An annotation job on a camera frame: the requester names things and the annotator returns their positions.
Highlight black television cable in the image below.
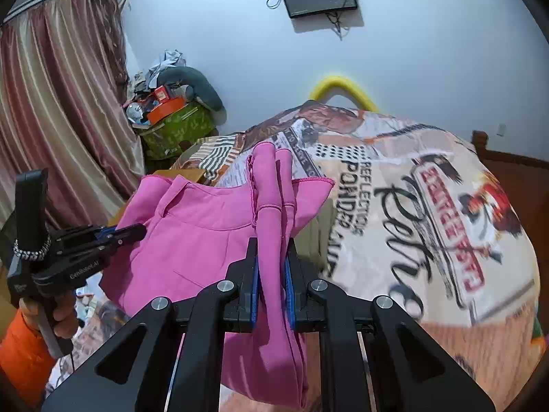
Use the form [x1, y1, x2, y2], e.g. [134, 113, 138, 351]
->
[325, 10, 351, 40]

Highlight orange box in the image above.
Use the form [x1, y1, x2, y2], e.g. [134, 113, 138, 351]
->
[146, 96, 188, 125]

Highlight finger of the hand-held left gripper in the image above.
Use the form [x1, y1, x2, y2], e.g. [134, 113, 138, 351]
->
[92, 236, 138, 256]
[88, 222, 147, 243]

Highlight grey pillow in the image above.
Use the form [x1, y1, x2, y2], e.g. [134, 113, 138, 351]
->
[159, 66, 225, 111]

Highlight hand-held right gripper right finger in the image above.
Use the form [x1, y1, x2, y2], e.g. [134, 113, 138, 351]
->
[284, 239, 496, 412]

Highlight olive green pants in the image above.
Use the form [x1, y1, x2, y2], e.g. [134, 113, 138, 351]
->
[300, 205, 338, 285]

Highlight crumpled grey cloth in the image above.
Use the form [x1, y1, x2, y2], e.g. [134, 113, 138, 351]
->
[146, 49, 185, 89]

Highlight person's left hand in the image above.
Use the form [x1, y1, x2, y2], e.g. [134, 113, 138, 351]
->
[19, 289, 80, 341]

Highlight green patterned box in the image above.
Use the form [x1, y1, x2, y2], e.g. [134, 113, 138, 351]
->
[139, 102, 217, 160]

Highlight striped pink curtain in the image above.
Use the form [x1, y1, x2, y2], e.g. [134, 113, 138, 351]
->
[0, 0, 147, 241]

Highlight pink pants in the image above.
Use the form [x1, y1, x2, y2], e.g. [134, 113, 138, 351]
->
[100, 141, 335, 410]

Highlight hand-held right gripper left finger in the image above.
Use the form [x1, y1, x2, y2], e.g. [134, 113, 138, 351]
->
[40, 237, 260, 412]

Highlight printed blanket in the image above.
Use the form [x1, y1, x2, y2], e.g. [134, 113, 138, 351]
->
[47, 100, 541, 412]

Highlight person's left forearm orange sleeve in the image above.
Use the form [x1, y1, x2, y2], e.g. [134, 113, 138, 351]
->
[0, 309, 59, 408]

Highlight brown cardboard sheet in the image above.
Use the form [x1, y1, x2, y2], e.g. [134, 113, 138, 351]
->
[152, 169, 207, 186]

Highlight yellow foam tube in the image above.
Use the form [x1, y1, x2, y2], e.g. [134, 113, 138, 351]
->
[309, 76, 379, 112]

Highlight wooden bed post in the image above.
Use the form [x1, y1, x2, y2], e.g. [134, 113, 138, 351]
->
[472, 130, 490, 160]

